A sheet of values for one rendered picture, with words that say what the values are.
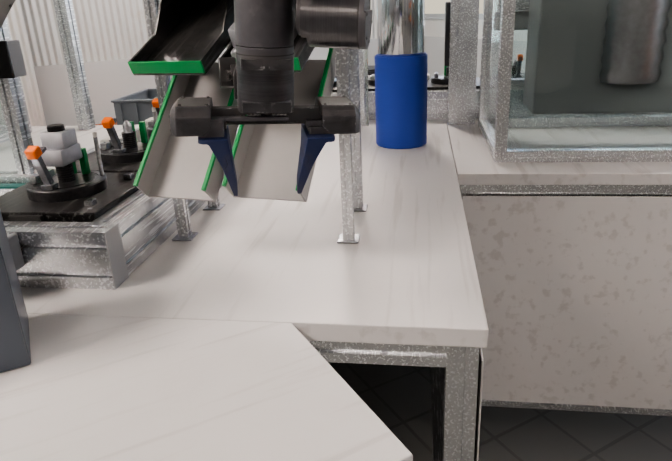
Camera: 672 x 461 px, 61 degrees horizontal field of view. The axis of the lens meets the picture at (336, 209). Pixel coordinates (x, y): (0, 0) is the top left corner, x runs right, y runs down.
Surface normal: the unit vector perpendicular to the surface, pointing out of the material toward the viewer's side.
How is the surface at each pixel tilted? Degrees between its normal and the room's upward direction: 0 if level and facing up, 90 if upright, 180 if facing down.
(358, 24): 99
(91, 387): 0
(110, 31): 90
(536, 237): 90
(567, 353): 90
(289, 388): 0
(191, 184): 45
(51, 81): 90
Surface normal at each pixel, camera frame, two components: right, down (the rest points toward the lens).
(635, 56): -0.25, 0.06
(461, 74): -0.14, 0.34
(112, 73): 0.47, 0.28
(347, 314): -0.04, -0.94
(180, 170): -0.25, -0.43
